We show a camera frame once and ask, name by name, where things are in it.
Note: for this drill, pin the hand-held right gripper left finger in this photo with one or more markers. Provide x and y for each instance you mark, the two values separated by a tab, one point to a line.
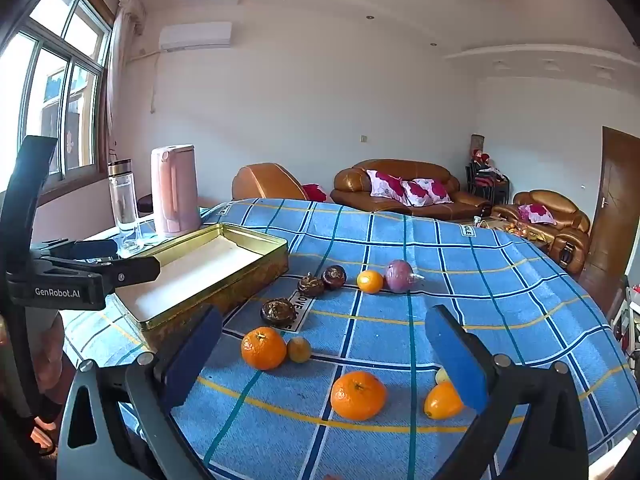
195	355

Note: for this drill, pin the brown leather three-seat sofa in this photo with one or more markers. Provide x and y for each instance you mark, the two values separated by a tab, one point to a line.
350	180

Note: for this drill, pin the small yellow-brown jujube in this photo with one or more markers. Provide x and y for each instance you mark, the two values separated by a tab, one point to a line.
298	349

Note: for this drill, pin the gold rectangular tin box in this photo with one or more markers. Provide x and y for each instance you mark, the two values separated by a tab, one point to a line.
200	270

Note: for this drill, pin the dark round stool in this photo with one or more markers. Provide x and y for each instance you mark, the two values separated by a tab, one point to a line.
145	203

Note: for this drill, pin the white wall air conditioner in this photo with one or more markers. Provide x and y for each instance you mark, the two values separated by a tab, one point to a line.
195	35

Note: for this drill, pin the white red floral cushion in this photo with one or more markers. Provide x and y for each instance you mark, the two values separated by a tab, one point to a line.
385	185
537	213
425	191

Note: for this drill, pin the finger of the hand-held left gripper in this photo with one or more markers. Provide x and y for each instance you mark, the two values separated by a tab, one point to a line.
132	270
95	250

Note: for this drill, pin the brown wooden door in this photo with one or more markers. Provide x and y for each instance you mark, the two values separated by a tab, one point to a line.
612	200

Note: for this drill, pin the window with white frame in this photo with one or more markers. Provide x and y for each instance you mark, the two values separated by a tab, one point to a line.
50	85

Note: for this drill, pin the mandarin orange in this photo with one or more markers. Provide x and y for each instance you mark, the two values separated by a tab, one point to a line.
263	348
442	402
358	395
370	281

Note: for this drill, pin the red doll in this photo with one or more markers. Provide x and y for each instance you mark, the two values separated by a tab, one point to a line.
481	157

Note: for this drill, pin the cluttered coffee table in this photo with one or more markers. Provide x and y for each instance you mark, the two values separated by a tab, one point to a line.
520	232

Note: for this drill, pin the pale pink curtain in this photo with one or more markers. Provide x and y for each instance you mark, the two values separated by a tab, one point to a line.
117	60

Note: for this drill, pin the pink electric kettle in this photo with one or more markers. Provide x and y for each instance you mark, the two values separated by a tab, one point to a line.
172	190

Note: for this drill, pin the blue checked tablecloth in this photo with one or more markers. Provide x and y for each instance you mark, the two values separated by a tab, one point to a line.
500	285

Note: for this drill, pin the purple onion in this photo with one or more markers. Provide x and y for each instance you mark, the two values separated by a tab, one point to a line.
400	275

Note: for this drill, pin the brown leather armchair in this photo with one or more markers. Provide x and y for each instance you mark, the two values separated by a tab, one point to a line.
265	180
570	222

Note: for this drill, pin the clear glass water bottle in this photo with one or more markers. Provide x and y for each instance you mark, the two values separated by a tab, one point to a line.
125	200

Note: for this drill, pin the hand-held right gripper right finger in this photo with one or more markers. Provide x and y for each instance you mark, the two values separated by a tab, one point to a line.
457	360

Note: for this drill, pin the stack of dark chairs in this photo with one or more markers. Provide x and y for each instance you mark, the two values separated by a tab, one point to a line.
487	185

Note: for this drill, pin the small pale green jujube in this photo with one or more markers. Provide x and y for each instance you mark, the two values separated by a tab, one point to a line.
441	375

